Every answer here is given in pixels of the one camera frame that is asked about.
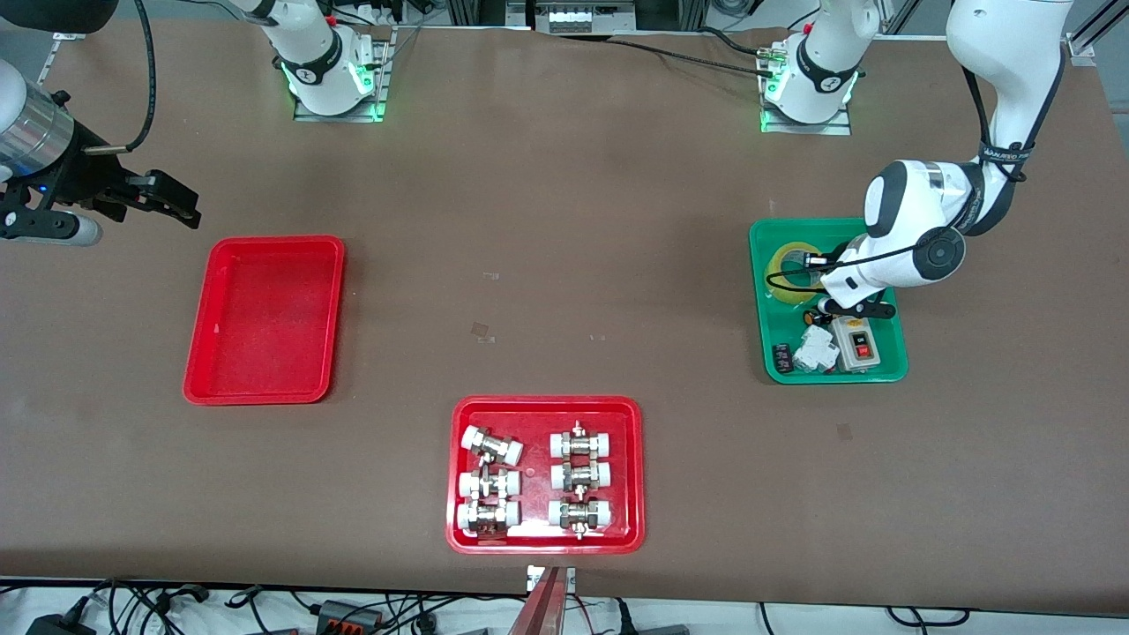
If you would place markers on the white circuit breaker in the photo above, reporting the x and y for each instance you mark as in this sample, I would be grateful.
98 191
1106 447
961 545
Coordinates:
816 348

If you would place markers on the red plastic tray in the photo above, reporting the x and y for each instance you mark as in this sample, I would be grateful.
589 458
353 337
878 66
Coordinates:
265 326
538 476

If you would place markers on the black plug adapter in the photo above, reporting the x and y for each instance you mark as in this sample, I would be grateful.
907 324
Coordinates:
57 624

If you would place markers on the white capped metal pipe fitting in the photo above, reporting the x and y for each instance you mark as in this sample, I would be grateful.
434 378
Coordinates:
488 516
489 483
580 443
492 445
580 476
579 514

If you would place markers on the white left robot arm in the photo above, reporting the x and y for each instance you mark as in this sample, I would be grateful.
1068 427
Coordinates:
1005 53

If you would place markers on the small black electronic component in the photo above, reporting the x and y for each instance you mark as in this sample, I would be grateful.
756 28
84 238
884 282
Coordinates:
783 357

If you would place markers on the black power brick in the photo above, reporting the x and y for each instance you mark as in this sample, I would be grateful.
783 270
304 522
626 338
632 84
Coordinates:
348 615

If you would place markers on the grey switch box red button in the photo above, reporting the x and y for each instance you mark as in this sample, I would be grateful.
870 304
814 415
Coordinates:
857 348

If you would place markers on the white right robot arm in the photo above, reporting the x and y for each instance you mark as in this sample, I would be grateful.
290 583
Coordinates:
313 53

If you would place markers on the aluminium arm base plate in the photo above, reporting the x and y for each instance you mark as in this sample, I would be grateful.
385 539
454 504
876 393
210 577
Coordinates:
838 126
381 88

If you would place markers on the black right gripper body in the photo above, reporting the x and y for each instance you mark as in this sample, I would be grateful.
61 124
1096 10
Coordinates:
81 172

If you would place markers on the green plastic tray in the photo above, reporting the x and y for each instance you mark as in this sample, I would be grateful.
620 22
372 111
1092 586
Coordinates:
882 353

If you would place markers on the yellow tape roll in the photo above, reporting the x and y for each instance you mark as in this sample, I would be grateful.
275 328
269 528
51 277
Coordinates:
781 295

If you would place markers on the grey terminal block unit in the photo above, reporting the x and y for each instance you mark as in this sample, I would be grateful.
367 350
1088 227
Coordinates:
582 18

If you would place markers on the small silver metal bracket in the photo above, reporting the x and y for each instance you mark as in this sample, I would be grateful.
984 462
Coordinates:
534 578

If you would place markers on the red metal bar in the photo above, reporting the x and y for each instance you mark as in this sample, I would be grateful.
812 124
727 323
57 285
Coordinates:
542 608

